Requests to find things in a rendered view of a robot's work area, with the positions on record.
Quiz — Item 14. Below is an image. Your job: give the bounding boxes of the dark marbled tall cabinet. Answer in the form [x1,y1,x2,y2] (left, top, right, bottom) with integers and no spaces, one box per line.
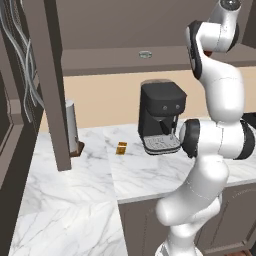
[0,0,45,256]

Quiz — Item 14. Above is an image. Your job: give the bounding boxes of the brown base cabinet run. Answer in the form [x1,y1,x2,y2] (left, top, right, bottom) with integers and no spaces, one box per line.
[118,182,256,256]

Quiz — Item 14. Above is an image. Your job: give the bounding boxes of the small golden can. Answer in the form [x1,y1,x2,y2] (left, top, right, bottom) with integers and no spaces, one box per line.
[115,141,128,156]

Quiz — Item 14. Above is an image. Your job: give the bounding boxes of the black coffee machine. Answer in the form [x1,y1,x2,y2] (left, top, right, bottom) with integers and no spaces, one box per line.
[137,79,188,156]

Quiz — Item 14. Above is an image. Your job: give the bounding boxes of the silver cylinder on brown base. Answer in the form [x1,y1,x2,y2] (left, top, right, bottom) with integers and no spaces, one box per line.
[65,99,85,158]

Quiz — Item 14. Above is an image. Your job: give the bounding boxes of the round grey ceiling light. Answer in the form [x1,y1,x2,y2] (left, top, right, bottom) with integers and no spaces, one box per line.
[138,50,153,60]

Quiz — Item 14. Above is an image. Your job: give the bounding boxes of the brown upper wall cabinet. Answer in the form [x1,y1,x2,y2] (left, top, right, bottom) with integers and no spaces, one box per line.
[54,0,256,77]

